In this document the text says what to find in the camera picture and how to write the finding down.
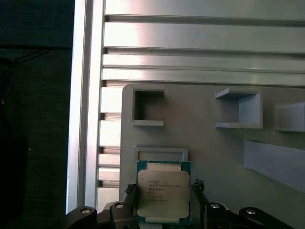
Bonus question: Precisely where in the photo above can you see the grey parts rack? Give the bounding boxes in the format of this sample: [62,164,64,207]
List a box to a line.
[118,83,305,229]

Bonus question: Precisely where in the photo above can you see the black floor cable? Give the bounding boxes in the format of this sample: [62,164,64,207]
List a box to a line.
[0,44,73,65]

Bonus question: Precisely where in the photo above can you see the silver CPU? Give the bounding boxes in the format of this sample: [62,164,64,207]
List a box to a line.
[135,160,192,226]

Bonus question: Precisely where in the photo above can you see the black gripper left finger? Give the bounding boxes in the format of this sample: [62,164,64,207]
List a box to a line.
[64,183,139,229]

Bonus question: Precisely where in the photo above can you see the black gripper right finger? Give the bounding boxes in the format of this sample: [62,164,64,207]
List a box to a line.
[190,178,290,229]

